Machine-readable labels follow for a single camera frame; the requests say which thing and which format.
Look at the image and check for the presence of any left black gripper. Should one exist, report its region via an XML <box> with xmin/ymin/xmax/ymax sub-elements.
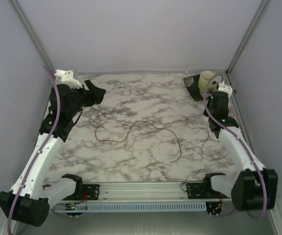
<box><xmin>67</xmin><ymin>79</ymin><xmax>106</xmax><ymax>118</ymax></box>

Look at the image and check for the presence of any dark thin wire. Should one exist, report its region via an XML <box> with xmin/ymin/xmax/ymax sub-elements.
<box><xmin>94</xmin><ymin>120</ymin><xmax>183</xmax><ymax>164</ymax></box>

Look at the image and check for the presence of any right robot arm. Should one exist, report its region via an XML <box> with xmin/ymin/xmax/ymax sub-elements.
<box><xmin>203</xmin><ymin>91</ymin><xmax>278</xmax><ymax>212</ymax></box>

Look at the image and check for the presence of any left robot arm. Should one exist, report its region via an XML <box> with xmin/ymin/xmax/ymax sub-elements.
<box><xmin>0</xmin><ymin>80</ymin><xmax>106</xmax><ymax>227</ymax></box>

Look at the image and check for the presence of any light green mug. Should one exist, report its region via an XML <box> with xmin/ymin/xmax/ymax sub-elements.
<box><xmin>198</xmin><ymin>70</ymin><xmax>221</xmax><ymax>93</ymax></box>

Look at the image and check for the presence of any dark floral square plate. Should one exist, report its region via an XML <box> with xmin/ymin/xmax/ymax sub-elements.
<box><xmin>183</xmin><ymin>74</ymin><xmax>203</xmax><ymax>101</ymax></box>

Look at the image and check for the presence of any right controller board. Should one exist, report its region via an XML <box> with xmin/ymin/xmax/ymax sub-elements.
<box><xmin>206</xmin><ymin>198</ymin><xmax>224</xmax><ymax>217</ymax></box>

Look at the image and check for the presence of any controller board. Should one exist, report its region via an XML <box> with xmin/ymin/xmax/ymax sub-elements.
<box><xmin>206</xmin><ymin>198</ymin><xmax>224</xmax><ymax>217</ymax></box>
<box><xmin>65</xmin><ymin>203</ymin><xmax>87</xmax><ymax>219</ymax></box>

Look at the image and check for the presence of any left controller board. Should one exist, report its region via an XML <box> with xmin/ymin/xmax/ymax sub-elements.
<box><xmin>65</xmin><ymin>203</ymin><xmax>87</xmax><ymax>219</ymax></box>

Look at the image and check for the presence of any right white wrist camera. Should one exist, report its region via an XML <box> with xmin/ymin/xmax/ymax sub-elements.
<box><xmin>218</xmin><ymin>82</ymin><xmax>233</xmax><ymax>98</ymax></box>

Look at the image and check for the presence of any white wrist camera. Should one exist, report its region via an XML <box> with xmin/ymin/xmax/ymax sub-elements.
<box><xmin>54</xmin><ymin>70</ymin><xmax>82</xmax><ymax>89</ymax></box>
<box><xmin>218</xmin><ymin>82</ymin><xmax>233</xmax><ymax>98</ymax></box>

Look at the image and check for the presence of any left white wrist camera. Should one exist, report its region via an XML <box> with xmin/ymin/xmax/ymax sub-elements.
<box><xmin>54</xmin><ymin>70</ymin><xmax>82</xmax><ymax>89</ymax></box>

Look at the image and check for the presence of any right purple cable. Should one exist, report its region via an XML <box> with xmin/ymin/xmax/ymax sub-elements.
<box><xmin>203</xmin><ymin>74</ymin><xmax>268</xmax><ymax>219</ymax></box>

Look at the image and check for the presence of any right aluminium corner post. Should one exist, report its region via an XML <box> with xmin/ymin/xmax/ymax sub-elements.
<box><xmin>226</xmin><ymin>0</ymin><xmax>272</xmax><ymax>77</ymax></box>

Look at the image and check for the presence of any aluminium corner post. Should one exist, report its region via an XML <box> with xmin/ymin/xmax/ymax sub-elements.
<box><xmin>226</xmin><ymin>0</ymin><xmax>272</xmax><ymax>77</ymax></box>
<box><xmin>9</xmin><ymin>0</ymin><xmax>54</xmax><ymax>70</ymax></box>

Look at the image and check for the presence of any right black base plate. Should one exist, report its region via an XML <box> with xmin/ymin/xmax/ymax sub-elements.
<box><xmin>185</xmin><ymin>183</ymin><xmax>230</xmax><ymax>199</ymax></box>

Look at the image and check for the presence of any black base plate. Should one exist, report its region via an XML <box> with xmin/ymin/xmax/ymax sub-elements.
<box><xmin>78</xmin><ymin>184</ymin><xmax>100</xmax><ymax>201</ymax></box>
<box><xmin>185</xmin><ymin>183</ymin><xmax>230</xmax><ymax>199</ymax></box>

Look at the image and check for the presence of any left aluminium corner post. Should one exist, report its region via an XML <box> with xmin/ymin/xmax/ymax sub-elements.
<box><xmin>9</xmin><ymin>0</ymin><xmax>54</xmax><ymax>70</ymax></box>

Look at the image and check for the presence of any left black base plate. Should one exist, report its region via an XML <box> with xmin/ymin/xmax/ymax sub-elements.
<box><xmin>78</xmin><ymin>184</ymin><xmax>100</xmax><ymax>201</ymax></box>

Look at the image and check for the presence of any aluminium front rail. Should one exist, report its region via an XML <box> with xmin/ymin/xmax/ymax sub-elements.
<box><xmin>43</xmin><ymin>180</ymin><xmax>280</xmax><ymax>202</ymax></box>

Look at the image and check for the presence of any grey slotted cable duct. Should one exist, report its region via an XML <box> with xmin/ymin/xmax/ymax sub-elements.
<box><xmin>53</xmin><ymin>202</ymin><xmax>206</xmax><ymax>213</ymax></box>

